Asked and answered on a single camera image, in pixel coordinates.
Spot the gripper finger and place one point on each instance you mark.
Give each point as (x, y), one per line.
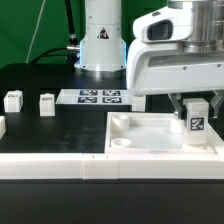
(216, 102)
(175, 100)

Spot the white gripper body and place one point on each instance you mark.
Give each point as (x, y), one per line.
(176, 52)

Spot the white square tabletop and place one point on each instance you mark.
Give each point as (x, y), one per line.
(154, 133)

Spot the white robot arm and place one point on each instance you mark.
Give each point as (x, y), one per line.
(102, 50)

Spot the white marker sheet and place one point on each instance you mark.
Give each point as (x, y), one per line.
(93, 97)

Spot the white U-shaped fence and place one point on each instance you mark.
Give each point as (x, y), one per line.
(108, 166)

